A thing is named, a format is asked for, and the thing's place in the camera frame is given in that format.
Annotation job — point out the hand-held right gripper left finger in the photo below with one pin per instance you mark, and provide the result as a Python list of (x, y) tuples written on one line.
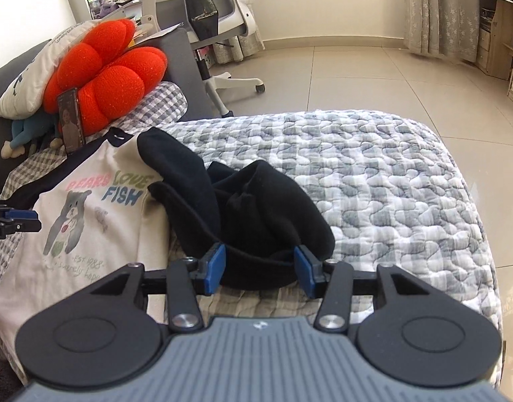
[(216, 266)]

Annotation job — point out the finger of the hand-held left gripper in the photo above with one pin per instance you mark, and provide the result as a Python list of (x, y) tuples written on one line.
[(17, 220)]

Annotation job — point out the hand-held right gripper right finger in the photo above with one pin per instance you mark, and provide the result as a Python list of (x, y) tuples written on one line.
[(303, 270)]

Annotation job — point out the cream bear print sweatshirt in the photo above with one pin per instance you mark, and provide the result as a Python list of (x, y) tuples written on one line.
[(122, 234)]

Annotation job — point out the blue plush toy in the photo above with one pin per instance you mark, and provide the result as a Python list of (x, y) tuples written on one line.
[(28, 130)]

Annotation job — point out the black smartphone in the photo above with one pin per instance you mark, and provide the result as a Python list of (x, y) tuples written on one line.
[(72, 121)]

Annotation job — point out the grey white patterned quilt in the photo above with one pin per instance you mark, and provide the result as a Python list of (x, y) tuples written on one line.
[(365, 167)]

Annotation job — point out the white printed pillow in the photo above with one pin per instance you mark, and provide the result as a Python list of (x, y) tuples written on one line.
[(26, 88)]

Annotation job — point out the orange pumpkin cushion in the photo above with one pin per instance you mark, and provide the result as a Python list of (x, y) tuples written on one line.
[(114, 79)]

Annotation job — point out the grey checked pillow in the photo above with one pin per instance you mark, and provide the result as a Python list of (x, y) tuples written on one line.
[(156, 104)]

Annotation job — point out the grey bedside cabinet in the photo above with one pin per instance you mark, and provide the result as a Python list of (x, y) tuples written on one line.
[(185, 79)]

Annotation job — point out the grey starred curtain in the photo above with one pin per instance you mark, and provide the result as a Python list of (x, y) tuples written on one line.
[(248, 46), (441, 12)]

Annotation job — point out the white paper sheet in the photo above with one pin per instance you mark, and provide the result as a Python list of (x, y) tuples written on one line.
[(160, 33)]

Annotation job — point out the white mesh office chair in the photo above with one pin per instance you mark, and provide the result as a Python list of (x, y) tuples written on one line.
[(172, 8)]

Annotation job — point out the wooden shelf desk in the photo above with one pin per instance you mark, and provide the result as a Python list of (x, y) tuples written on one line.
[(499, 37)]

